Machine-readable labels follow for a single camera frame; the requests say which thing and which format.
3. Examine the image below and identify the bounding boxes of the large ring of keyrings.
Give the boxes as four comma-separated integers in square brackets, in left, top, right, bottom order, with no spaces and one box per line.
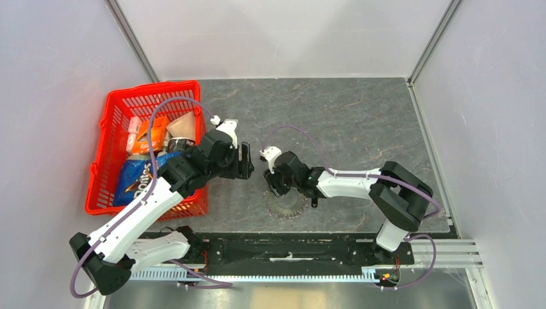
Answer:
[263,189,311,220]

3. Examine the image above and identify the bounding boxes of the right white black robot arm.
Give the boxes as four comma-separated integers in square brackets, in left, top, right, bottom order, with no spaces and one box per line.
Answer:
[260,147,433,263]

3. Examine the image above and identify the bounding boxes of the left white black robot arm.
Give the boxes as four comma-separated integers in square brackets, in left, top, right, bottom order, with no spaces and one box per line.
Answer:
[69,120,254,298]

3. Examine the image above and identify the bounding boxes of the orange snack box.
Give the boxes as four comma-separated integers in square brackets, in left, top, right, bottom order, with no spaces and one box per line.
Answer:
[131,116,170,155]

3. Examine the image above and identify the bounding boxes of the red plastic basket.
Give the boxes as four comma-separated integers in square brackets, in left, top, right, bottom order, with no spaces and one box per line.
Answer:
[84,80,206,216]

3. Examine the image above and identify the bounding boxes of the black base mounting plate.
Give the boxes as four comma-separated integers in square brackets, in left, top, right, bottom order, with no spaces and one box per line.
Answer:
[179,232,415,276]

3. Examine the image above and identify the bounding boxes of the blue Doritos chip bag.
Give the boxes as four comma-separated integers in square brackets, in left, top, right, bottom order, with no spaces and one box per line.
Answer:
[112,153,182,208]

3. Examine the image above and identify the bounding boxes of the pink white small packet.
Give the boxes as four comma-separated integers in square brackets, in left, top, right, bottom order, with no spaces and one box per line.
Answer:
[126,117,142,154]

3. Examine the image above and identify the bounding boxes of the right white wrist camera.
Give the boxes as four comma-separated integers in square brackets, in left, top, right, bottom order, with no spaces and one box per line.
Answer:
[259,146,282,164]

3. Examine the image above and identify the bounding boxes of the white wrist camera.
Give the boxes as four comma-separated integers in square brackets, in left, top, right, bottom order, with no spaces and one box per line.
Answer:
[210,115,238,148]
[259,146,282,164]

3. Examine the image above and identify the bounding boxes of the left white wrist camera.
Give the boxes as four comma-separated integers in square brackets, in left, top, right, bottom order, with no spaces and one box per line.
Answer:
[210,115,238,148]

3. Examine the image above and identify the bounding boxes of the white slotted cable duct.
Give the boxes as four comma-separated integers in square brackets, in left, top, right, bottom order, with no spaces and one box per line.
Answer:
[119,264,379,283]

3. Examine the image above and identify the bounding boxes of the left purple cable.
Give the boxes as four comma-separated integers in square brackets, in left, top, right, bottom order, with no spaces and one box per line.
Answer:
[70,97,234,299]

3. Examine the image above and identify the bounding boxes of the left aluminium frame post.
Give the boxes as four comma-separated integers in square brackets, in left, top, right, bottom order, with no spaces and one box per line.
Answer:
[105,0,160,82]

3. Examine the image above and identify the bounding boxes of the aluminium frame post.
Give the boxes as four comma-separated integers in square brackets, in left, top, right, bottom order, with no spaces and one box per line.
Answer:
[406,0,463,86]
[105,0,160,82]

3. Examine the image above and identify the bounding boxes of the right aluminium frame post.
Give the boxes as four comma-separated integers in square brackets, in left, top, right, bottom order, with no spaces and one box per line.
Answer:
[406,0,463,86]

